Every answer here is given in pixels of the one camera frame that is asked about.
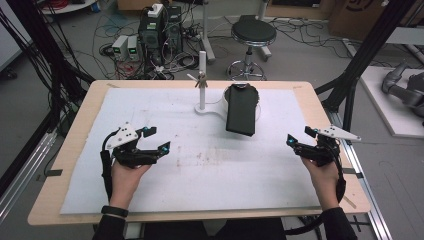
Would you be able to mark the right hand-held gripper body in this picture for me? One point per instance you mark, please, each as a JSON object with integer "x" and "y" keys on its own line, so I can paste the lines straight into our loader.
{"x": 325, "y": 153}

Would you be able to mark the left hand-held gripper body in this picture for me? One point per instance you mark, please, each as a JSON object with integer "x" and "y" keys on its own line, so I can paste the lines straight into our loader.
{"x": 131, "y": 156}

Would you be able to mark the white key stand with hook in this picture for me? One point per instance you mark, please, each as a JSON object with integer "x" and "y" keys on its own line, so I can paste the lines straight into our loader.
{"x": 202, "y": 98}

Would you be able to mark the white bowl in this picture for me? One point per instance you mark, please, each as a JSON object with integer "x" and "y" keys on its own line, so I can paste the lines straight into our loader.
{"x": 240, "y": 85}

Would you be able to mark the person's left hand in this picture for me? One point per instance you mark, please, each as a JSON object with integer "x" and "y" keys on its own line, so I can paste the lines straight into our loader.
{"x": 123, "y": 185}

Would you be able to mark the person's right hand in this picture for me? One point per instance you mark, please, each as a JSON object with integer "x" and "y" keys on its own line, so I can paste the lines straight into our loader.
{"x": 328, "y": 186}

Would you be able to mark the white table mat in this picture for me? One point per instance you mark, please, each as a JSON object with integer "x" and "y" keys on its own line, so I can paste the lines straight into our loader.
{"x": 186, "y": 180}

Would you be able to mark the black wristband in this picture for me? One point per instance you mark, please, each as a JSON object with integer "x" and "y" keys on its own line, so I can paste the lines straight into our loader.
{"x": 115, "y": 211}

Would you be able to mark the white floor platform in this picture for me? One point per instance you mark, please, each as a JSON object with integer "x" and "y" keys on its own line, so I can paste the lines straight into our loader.
{"x": 380, "y": 100}

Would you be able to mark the grey power supply unit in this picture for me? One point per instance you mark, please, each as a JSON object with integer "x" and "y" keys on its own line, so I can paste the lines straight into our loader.
{"x": 133, "y": 48}
{"x": 120, "y": 46}

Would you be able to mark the black computer tower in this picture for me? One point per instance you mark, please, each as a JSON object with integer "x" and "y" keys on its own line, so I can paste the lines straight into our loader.
{"x": 151, "y": 38}

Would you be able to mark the white metal stand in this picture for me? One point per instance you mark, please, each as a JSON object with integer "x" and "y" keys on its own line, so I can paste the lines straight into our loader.
{"x": 206, "y": 36}

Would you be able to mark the black round stool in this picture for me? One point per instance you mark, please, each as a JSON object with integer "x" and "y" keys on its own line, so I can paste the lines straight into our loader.
{"x": 253, "y": 31}

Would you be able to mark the cardboard box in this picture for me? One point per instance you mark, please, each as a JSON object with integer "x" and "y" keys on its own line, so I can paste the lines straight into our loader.
{"x": 353, "y": 20}

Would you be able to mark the white power adapter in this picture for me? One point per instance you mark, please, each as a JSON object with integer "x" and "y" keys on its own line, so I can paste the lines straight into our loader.
{"x": 155, "y": 10}

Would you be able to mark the aluminium rail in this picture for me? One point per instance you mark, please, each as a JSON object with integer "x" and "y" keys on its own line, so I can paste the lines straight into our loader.
{"x": 23, "y": 170}
{"x": 363, "y": 186}

